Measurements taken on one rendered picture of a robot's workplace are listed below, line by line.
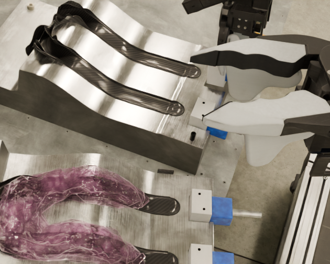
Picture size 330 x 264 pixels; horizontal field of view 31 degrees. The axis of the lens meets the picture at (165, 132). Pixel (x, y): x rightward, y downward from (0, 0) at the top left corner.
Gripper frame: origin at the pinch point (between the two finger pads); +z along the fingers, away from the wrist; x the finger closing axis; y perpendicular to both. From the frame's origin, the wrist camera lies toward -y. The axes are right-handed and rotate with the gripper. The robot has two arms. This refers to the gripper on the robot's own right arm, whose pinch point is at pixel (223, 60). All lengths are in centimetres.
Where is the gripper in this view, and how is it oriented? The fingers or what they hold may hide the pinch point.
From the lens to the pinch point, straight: 120.2
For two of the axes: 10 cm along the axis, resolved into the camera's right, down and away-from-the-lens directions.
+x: 3.2, -6.3, 7.0
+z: -0.3, 7.4, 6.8
